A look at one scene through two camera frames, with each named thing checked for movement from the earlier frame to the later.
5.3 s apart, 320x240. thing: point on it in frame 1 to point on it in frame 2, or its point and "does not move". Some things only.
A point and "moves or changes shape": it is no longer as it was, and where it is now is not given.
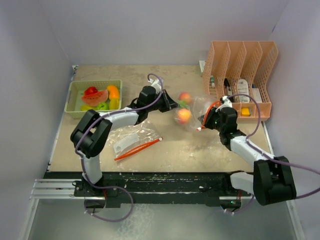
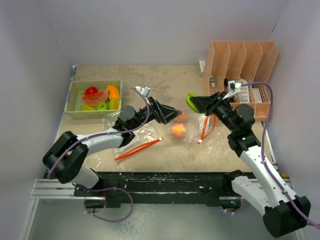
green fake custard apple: [102, 106] does not move
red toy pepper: [90, 90] does not move
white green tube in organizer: [212, 81] does not move
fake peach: [184, 116] to [178, 130]
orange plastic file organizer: [240, 70] does not move
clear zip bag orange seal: [127, 141] does not move
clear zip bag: [190, 108] moves or changes shape
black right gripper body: [213, 121] to [224, 111]
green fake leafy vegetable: [184, 104] to [189, 103]
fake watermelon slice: [96, 99] does not move
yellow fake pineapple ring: [86, 107] does not move
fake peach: [185, 96] to [183, 116]
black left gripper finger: [167, 102] to [166, 113]
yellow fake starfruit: [114, 104] does not move
